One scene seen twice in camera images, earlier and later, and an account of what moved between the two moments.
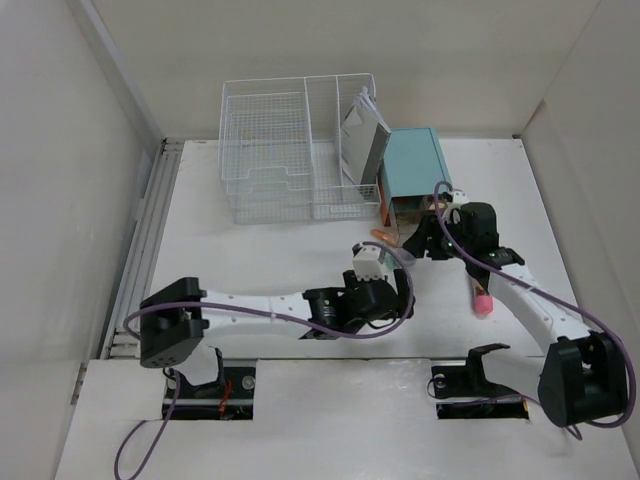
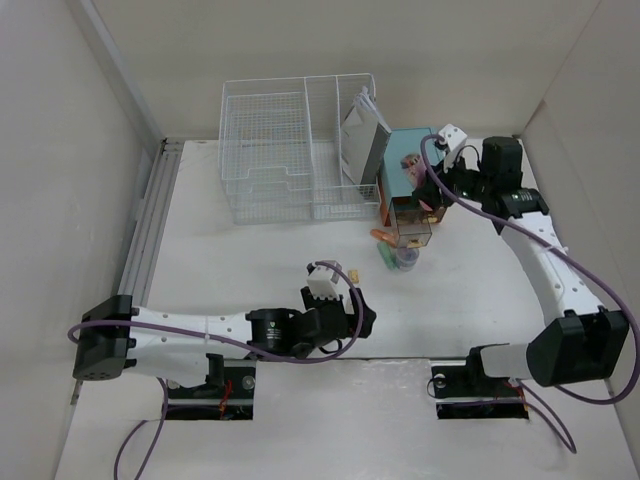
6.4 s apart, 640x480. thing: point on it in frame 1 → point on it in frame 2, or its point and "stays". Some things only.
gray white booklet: [365, 133] stays
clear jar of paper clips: [405, 257] stays
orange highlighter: [378, 234] stays
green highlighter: [390, 261] stays
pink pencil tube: [483, 302] → [415, 170]
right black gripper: [417, 243] → [428, 193]
